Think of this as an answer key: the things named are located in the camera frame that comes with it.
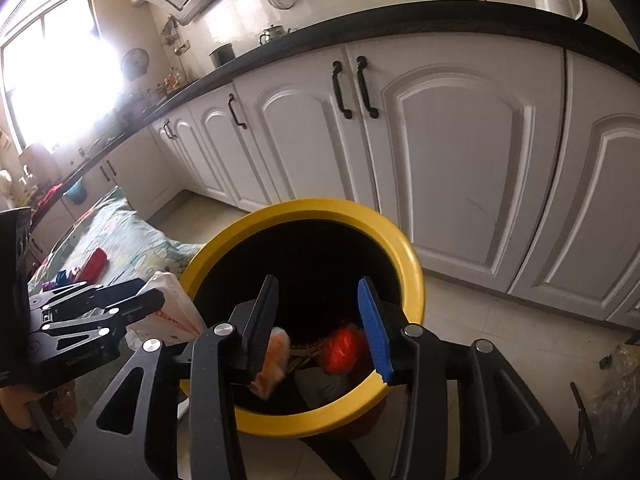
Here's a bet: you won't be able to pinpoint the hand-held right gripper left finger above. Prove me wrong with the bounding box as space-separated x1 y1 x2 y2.
55 274 281 480

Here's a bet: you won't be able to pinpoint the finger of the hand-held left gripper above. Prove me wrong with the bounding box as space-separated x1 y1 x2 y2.
27 280 148 322
27 289 167 393

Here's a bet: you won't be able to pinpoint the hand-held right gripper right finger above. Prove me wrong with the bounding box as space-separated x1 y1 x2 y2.
356 276 576 480

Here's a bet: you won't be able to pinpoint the white orange-printed plastic bag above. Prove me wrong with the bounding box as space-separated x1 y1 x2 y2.
125 271 206 352

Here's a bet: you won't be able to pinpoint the peach plastic wrapper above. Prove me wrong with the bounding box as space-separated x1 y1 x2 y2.
250 326 292 401

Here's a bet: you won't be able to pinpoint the red plastic bag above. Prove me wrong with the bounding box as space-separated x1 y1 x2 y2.
320 327 374 377

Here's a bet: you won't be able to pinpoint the red snack wrapper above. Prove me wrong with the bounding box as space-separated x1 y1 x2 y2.
75 247 109 284

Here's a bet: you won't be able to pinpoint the brown snack bar wrapper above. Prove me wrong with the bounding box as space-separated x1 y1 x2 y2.
287 342 331 372

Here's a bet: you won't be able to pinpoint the yellow-rimmed black trash bin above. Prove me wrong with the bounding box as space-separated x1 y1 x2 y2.
179 198 427 442

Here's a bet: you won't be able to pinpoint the person's left hand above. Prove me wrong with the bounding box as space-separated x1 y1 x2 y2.
0 385 43 431

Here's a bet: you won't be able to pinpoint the printed cartoon blanket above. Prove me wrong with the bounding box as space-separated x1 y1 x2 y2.
27 185 207 313

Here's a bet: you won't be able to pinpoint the red cloth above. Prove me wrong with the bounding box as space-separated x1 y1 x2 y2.
37 184 64 209

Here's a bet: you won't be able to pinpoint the white lower cabinets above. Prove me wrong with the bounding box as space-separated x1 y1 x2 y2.
30 27 640 332

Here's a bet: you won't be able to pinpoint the bright window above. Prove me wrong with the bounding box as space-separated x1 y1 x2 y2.
0 0 127 157

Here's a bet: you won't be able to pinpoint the clear plastic bag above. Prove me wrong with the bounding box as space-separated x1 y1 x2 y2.
570 342 640 480

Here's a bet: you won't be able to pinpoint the dark metal canister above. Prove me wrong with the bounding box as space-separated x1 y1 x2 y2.
209 44 236 70

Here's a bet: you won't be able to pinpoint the hanging utensil rack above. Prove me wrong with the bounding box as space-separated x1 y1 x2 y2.
162 15 191 56

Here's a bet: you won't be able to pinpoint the steel teapot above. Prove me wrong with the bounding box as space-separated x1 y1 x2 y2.
259 24 292 46

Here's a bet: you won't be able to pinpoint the black kitchen countertop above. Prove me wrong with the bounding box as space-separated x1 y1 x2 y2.
30 0 640 221

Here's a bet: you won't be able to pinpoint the round wall fan cover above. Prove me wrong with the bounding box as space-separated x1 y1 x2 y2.
121 48 151 81

